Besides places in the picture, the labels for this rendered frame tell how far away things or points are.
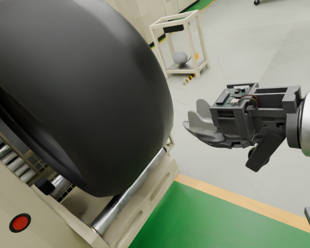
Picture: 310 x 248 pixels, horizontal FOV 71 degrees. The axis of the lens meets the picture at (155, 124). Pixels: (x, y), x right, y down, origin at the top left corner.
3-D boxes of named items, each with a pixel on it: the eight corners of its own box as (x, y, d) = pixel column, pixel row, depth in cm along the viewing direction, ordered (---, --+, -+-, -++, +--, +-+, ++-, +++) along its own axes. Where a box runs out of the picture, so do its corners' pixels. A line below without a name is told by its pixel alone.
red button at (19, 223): (19, 232, 50) (10, 226, 49) (16, 229, 52) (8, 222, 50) (30, 221, 52) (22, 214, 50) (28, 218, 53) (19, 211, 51)
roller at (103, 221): (98, 238, 58) (86, 227, 59) (99, 240, 62) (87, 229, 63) (168, 149, 77) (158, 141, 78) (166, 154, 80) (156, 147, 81)
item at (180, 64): (199, 78, 303) (185, 19, 258) (165, 77, 341) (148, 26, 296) (209, 66, 322) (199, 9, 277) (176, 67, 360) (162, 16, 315)
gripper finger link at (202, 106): (183, 95, 45) (225, 94, 38) (192, 118, 48) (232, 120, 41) (175, 104, 43) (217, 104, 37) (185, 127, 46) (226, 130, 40)
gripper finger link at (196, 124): (175, 104, 43) (217, 104, 37) (185, 127, 46) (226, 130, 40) (167, 113, 42) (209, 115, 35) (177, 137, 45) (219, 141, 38)
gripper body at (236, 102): (224, 83, 38) (306, 77, 30) (235, 121, 42) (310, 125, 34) (203, 109, 34) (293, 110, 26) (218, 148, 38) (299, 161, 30)
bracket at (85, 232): (108, 261, 58) (89, 244, 53) (44, 203, 84) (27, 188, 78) (115, 249, 60) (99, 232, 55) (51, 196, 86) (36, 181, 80)
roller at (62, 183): (53, 201, 77) (44, 192, 76) (53, 201, 81) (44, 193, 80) (118, 136, 95) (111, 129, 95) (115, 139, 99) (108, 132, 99)
